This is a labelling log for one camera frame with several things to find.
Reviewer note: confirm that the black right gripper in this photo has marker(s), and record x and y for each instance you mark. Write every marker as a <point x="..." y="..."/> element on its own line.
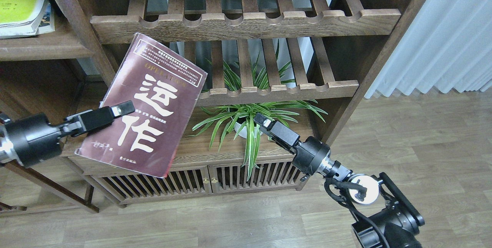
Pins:
<point x="311" y="156"/>

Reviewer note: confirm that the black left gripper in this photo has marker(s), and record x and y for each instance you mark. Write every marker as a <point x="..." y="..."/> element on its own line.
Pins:
<point x="34" y="139"/>

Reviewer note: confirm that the dark red book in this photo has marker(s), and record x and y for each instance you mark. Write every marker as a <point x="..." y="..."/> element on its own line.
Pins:
<point x="164" y="88"/>

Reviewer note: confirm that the small white landscape-cover book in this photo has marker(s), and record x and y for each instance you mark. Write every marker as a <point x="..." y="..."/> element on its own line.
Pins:
<point x="47" y="24"/>

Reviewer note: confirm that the yellow-green cover book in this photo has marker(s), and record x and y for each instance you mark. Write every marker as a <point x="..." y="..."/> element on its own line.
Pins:
<point x="21" y="17"/>

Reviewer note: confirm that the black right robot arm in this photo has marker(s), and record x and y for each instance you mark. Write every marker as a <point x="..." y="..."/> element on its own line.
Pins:
<point x="384" y="217"/>

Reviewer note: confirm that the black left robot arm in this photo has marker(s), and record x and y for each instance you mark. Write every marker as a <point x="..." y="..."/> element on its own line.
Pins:
<point x="3" y="144"/>

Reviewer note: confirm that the green spider plant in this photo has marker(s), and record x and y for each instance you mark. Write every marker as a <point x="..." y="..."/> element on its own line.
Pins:
<point x="240" y="116"/>

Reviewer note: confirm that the white plant pot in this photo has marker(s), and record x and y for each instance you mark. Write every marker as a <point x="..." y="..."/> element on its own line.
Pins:
<point x="241" y="129"/>

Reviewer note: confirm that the dark wooden bookshelf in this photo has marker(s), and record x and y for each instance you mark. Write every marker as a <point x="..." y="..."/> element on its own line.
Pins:
<point x="338" y="49"/>

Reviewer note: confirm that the white curtain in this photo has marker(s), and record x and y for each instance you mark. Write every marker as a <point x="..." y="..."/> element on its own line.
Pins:
<point x="447" y="47"/>

